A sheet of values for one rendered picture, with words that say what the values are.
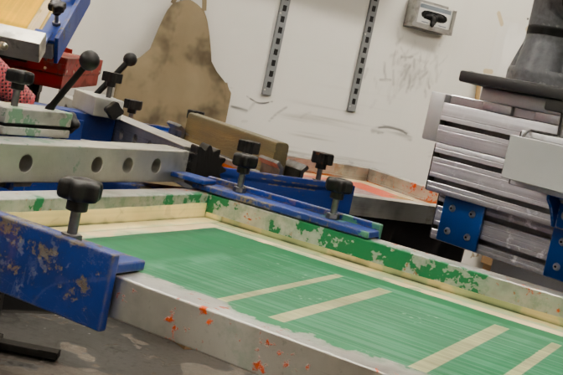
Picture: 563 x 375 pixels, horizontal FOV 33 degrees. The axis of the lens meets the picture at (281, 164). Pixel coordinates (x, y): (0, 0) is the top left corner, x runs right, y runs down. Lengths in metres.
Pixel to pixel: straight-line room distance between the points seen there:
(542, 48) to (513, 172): 0.25
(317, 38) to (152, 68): 0.85
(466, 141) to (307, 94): 2.75
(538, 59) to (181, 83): 2.58
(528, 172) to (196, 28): 2.73
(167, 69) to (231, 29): 0.36
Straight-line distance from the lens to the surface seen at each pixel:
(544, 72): 1.65
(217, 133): 2.01
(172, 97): 4.06
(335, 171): 2.44
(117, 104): 1.76
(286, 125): 4.39
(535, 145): 1.50
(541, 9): 1.69
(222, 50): 4.19
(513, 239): 1.71
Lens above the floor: 1.19
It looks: 6 degrees down
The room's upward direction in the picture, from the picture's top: 12 degrees clockwise
